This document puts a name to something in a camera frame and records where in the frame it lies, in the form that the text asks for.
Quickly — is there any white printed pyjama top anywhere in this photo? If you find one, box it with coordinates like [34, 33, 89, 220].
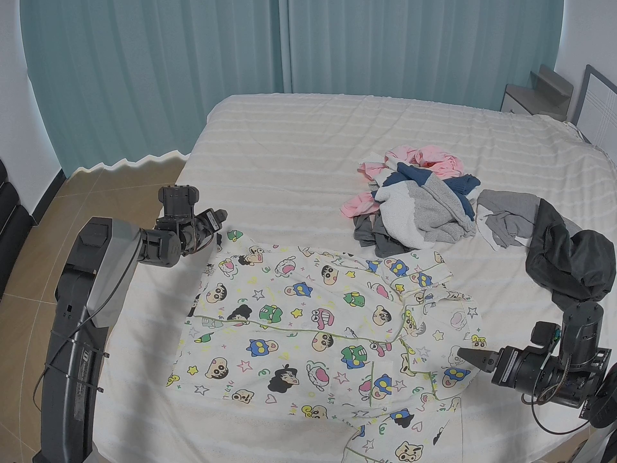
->
[166, 230, 487, 463]

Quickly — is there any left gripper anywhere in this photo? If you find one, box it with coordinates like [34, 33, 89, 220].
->
[193, 208, 227, 242]

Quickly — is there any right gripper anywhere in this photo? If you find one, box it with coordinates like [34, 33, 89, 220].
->
[491, 345, 562, 397]

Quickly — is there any grey bedside table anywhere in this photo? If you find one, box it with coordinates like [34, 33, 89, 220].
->
[500, 64, 574, 122]

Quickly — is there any bed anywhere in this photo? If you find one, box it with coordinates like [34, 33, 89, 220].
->
[92, 64, 617, 463]

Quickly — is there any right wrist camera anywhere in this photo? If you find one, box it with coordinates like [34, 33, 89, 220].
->
[530, 321, 562, 356]

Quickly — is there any black padded sofa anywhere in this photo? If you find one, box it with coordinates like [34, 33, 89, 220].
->
[0, 157, 33, 303]

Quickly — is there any black garment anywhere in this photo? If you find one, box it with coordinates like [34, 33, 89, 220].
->
[525, 198, 617, 314]

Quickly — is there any pile of clothes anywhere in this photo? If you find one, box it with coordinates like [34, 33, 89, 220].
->
[340, 145, 483, 259]

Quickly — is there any black cable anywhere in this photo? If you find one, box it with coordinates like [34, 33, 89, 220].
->
[523, 394, 594, 437]
[33, 302, 97, 411]

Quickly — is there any grey garment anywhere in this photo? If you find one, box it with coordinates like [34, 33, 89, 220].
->
[475, 189, 550, 252]

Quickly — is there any blue-green curtain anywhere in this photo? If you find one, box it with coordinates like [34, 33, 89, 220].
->
[19, 0, 290, 177]
[277, 0, 566, 111]

